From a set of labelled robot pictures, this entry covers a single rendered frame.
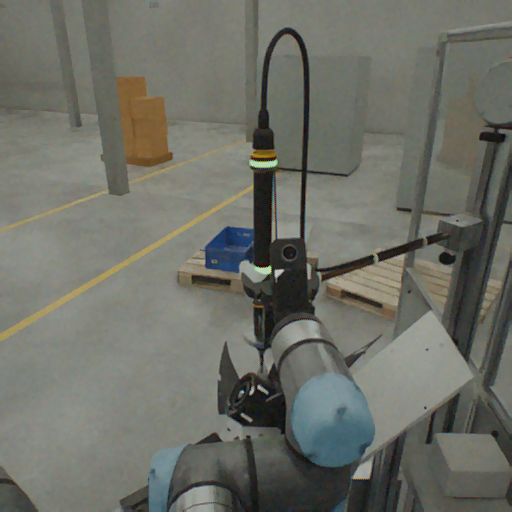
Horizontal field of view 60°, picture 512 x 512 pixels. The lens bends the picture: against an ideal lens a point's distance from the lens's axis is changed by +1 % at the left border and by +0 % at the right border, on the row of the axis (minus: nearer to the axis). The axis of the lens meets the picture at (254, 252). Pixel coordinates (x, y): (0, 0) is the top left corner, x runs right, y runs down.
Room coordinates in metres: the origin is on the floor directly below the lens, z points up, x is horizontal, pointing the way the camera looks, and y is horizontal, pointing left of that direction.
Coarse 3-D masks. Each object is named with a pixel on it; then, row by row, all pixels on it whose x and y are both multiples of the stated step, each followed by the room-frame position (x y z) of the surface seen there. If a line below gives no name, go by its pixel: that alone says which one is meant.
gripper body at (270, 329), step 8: (264, 288) 0.53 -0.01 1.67; (264, 296) 0.52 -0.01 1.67; (312, 296) 0.52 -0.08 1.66; (264, 304) 0.51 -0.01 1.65; (264, 312) 0.51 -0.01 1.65; (272, 312) 0.51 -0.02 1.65; (312, 312) 0.51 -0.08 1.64; (264, 320) 0.51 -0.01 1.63; (272, 320) 0.51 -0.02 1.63; (280, 320) 0.46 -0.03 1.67; (288, 320) 0.45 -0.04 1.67; (296, 320) 0.45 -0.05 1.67; (320, 320) 0.46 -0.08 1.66; (264, 328) 0.51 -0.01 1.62; (272, 328) 0.51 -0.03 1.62; (280, 328) 0.44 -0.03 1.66; (264, 336) 0.50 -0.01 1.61; (272, 336) 0.45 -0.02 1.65; (264, 344) 0.50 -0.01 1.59
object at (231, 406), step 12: (252, 372) 0.85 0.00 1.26; (240, 384) 0.86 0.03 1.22; (252, 384) 0.81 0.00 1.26; (264, 384) 0.82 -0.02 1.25; (228, 396) 0.85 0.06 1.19; (252, 396) 0.78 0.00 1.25; (264, 396) 0.79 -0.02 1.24; (228, 408) 0.81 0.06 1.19; (240, 408) 0.76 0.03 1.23; (252, 408) 0.76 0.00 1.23; (264, 408) 0.77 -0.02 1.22; (276, 408) 0.78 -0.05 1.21; (240, 420) 0.76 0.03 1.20; (252, 420) 0.76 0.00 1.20; (264, 420) 0.76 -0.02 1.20; (276, 420) 0.78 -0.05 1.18
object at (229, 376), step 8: (224, 344) 1.14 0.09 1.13; (224, 352) 1.11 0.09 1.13; (224, 360) 1.08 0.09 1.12; (224, 368) 1.06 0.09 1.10; (232, 368) 0.99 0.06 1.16; (224, 376) 1.05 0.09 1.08; (232, 376) 0.98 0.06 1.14; (224, 384) 1.04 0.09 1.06; (232, 384) 0.97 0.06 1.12; (224, 392) 1.03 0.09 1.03; (224, 400) 1.03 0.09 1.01; (224, 408) 1.02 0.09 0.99
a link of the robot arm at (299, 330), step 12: (288, 324) 0.44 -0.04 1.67; (300, 324) 0.43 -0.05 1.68; (312, 324) 0.43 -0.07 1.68; (276, 336) 0.43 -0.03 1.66; (288, 336) 0.42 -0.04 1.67; (300, 336) 0.41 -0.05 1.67; (312, 336) 0.41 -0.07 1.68; (324, 336) 0.42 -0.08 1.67; (276, 348) 0.42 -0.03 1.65; (288, 348) 0.45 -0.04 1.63; (276, 360) 0.41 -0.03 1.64
